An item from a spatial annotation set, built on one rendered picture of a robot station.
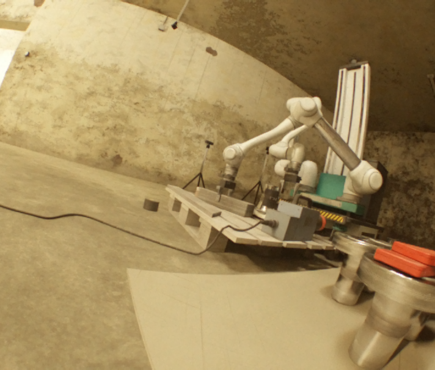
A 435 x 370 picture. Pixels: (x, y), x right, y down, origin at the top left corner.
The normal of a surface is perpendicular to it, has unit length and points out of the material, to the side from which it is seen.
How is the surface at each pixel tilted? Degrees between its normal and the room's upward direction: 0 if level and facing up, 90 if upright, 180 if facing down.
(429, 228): 90
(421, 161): 90
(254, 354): 0
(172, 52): 90
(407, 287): 90
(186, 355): 0
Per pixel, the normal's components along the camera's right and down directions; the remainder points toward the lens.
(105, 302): 0.27, -0.96
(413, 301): -0.68, -0.18
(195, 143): 0.43, 0.15
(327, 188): -0.85, -0.23
